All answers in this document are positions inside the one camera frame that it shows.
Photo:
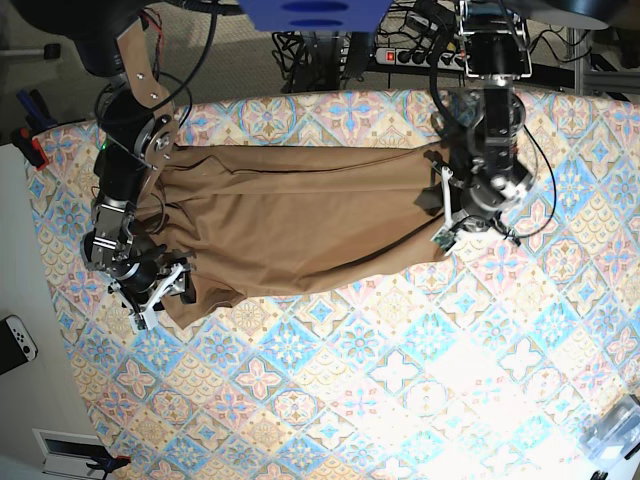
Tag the game console with white controller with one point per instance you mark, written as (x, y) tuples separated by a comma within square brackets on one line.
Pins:
[(17, 347)]

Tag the white floor vent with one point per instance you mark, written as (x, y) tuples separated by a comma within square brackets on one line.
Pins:
[(67, 455)]

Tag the clear plastic box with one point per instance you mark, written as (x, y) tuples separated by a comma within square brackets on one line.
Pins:
[(615, 436)]

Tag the patterned tablecloth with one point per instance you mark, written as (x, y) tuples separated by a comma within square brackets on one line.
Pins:
[(489, 365)]

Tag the red and black clamp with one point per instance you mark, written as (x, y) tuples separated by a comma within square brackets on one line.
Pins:
[(30, 147)]

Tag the white power strip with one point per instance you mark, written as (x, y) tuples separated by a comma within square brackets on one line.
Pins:
[(417, 58)]

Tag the brown t-shirt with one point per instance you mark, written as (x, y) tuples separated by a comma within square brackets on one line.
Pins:
[(281, 221)]

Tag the black clamp at bottom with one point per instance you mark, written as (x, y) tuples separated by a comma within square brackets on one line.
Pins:
[(107, 463)]

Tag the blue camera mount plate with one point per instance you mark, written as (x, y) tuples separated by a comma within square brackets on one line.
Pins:
[(315, 15)]

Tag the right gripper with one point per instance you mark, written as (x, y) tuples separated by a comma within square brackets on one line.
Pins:
[(142, 286)]

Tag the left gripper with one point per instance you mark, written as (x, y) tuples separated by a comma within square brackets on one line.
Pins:
[(476, 205)]

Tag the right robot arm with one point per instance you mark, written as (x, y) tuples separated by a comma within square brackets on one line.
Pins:
[(136, 113)]

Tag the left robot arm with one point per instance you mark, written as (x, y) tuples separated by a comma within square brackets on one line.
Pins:
[(480, 126)]

